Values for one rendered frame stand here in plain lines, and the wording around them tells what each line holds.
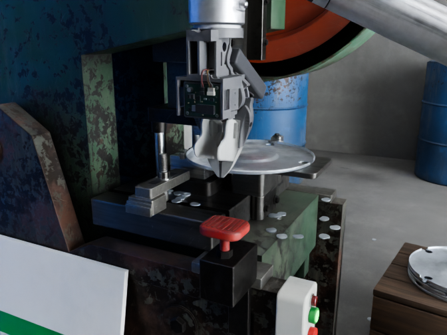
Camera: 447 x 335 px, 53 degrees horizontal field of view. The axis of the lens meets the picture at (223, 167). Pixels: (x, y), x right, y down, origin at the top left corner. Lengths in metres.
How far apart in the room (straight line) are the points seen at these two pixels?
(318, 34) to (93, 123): 0.64
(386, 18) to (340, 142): 3.70
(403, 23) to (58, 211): 0.76
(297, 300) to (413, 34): 0.45
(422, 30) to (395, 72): 3.50
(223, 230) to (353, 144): 3.75
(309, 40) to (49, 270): 0.88
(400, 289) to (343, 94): 3.09
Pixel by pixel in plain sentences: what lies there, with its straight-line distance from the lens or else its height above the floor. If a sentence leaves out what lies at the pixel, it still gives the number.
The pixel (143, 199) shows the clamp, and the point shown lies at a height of 0.73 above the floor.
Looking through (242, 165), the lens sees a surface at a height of 0.78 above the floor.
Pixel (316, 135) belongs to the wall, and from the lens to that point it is 4.45.
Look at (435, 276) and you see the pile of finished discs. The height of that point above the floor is 0.39.
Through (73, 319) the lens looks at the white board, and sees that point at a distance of 1.07.
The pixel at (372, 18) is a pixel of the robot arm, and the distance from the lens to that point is 0.74.
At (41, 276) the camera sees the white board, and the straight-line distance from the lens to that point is 1.12.
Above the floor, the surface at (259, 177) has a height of 0.75.
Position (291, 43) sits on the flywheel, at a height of 1.03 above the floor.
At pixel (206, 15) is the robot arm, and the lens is 0.60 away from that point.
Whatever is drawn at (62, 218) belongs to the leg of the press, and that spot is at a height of 0.66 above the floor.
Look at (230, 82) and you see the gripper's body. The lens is 0.59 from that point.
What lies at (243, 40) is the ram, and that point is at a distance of 1.06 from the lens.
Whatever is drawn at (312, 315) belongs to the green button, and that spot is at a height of 0.59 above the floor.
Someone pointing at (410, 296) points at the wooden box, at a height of 0.35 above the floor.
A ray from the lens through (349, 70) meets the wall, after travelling 4.31.
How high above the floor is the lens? 1.04
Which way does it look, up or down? 16 degrees down
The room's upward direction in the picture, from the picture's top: straight up
